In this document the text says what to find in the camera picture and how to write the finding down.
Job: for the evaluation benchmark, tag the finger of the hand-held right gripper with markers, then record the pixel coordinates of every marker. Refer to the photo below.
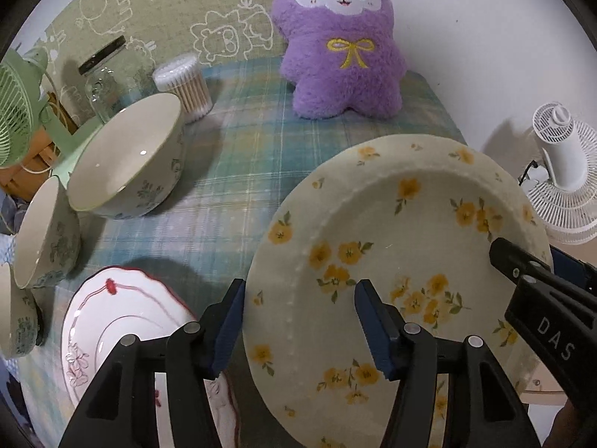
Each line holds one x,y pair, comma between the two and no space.
513,261
576,273

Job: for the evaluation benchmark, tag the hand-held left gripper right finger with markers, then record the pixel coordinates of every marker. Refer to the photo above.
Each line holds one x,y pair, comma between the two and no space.
371,326

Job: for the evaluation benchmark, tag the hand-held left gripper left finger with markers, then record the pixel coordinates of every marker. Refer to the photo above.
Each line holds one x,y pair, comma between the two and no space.
231,326

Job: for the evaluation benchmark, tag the yellow floral plate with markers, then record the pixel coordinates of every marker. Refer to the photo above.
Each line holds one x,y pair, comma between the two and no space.
373,224

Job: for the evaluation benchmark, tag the large floral bowl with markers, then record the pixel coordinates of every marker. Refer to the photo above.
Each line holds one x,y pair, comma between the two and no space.
130,149

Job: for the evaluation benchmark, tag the white plate with red rim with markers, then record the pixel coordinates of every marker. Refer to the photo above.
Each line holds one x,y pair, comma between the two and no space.
112,317

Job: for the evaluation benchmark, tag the white standing fan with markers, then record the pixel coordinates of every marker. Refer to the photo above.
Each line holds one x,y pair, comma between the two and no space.
566,149

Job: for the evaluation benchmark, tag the plaid tablecloth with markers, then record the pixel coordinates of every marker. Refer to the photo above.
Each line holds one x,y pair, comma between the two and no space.
242,158

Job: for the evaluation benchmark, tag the small floral bowl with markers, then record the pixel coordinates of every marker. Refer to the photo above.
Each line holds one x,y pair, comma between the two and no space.
18,326

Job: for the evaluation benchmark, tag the medium floral bowl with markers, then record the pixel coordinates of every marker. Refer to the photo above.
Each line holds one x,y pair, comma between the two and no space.
39,228

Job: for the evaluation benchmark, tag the cotton swab container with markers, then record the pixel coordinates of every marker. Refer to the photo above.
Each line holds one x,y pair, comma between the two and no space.
186,88

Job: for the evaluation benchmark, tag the purple plush toy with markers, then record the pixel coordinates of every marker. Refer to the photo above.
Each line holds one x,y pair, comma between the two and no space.
345,79

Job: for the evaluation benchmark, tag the brown wooden furniture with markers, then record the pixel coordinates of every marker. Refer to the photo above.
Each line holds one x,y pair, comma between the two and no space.
32,158

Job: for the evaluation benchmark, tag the glass jar with black lid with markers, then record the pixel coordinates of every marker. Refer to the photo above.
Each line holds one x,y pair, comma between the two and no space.
105,88

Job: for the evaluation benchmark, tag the green desk fan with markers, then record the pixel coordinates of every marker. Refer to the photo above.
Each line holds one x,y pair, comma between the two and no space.
14,98

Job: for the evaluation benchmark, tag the green wall mat with drawings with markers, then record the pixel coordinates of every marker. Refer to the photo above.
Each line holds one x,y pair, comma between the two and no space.
163,0

